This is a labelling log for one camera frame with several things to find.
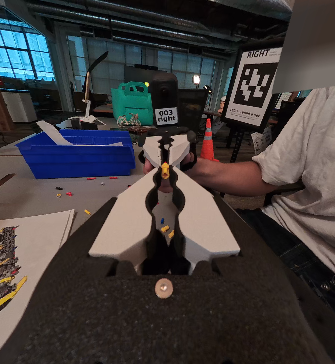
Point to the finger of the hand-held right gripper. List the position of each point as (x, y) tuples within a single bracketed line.
[(150, 152), (180, 150)]

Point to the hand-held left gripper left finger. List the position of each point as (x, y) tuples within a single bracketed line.
[(122, 227)]

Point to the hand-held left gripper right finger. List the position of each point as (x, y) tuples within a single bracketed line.
[(207, 227)]

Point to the red and yellow lego pin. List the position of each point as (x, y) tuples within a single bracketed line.
[(165, 170)]

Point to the yellow lego axle connector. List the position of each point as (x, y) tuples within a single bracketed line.
[(165, 228)]

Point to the person's right forearm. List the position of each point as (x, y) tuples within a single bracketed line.
[(235, 179)]

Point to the short yellow lego connector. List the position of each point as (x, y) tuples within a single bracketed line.
[(171, 233)]

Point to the lego instruction booklet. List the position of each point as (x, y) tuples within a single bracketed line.
[(42, 241)]

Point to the person's right hand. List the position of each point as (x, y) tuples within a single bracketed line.
[(201, 170)]

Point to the brown wooden box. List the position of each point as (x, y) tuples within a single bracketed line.
[(137, 130)]

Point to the orange grey striped cone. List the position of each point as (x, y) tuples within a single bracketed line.
[(208, 145)]

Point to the black mesh office chair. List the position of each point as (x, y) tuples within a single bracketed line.
[(191, 108)]

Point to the studio light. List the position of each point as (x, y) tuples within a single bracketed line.
[(196, 79)]

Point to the teal bag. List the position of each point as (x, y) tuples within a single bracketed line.
[(130, 105)]

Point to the small bicycle model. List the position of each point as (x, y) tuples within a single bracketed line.
[(129, 121)]

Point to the black sign stand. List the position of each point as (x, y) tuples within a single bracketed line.
[(238, 145)]

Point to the blue plastic bin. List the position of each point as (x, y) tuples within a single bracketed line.
[(79, 159)]

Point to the small black box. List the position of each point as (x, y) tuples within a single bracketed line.
[(76, 123)]

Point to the printed white sheets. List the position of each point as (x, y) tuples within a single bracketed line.
[(262, 140)]

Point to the black white marker sign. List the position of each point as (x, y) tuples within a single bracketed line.
[(255, 85)]

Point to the white paper sheet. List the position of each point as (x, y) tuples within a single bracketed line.
[(53, 133)]

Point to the person's white shirt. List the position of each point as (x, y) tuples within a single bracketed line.
[(312, 170)]

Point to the white cabinet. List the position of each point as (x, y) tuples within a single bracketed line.
[(18, 106)]

